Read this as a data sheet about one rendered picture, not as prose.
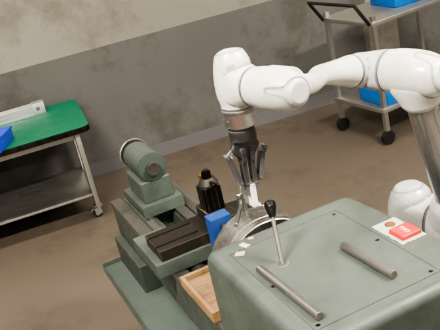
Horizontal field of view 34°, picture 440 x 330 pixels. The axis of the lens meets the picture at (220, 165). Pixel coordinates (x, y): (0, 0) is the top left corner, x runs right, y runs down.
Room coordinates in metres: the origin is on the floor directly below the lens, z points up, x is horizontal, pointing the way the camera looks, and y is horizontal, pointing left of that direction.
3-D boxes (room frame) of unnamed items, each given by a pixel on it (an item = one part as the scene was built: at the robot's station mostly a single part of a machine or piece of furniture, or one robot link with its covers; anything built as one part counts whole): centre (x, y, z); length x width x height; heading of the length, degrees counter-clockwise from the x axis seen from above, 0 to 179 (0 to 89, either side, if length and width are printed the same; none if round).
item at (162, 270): (2.58, 0.12, 0.90); 0.53 x 0.30 x 0.06; 110
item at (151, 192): (3.09, 0.34, 1.01); 0.30 x 0.20 x 0.29; 20
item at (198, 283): (2.19, 0.02, 0.89); 0.36 x 0.30 x 0.04; 110
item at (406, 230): (1.61, -0.43, 1.26); 0.06 x 0.06 x 0.02; 20
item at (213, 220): (2.28, 0.05, 1.00); 0.08 x 0.06 x 0.23; 110
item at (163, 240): (2.53, 0.12, 0.95); 0.43 x 0.18 x 0.04; 110
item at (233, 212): (2.52, 0.05, 1.00); 0.20 x 0.10 x 0.05; 20
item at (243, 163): (1.81, -0.06, 1.46); 0.04 x 0.01 x 0.11; 20
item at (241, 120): (1.81, -0.08, 1.60); 0.09 x 0.09 x 0.06
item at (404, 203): (2.24, -0.64, 0.97); 0.18 x 0.16 x 0.22; 36
